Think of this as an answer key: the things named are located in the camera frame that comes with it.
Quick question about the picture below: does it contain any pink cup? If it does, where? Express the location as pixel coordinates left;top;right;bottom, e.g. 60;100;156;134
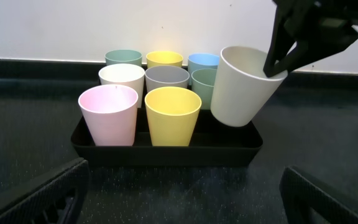
78;84;139;147

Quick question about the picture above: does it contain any grey cup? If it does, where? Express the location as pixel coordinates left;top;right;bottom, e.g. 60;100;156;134
144;65;190;93

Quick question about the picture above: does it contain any white cup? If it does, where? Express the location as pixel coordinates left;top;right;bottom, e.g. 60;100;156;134
210;45;288;128
98;63;146;108

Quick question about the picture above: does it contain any green cup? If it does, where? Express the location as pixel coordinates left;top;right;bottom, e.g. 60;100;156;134
104;49;143;67
191;68;219;110

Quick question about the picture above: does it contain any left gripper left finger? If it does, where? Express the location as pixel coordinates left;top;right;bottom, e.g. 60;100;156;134
0;157;90;224

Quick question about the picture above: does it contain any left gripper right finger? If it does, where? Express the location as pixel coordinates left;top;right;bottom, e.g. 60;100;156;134
279;166;358;224

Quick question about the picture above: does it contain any black tray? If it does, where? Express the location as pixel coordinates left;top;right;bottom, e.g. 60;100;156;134
70;107;264;167

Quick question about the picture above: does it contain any yellow cup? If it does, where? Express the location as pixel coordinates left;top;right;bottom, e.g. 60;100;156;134
144;86;203;147
145;50;184;69

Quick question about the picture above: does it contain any blue cup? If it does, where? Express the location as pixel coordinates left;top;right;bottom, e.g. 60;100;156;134
187;53;221;85

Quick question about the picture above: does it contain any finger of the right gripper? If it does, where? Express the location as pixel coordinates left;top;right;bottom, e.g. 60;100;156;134
273;26;358;75
263;7;298;78

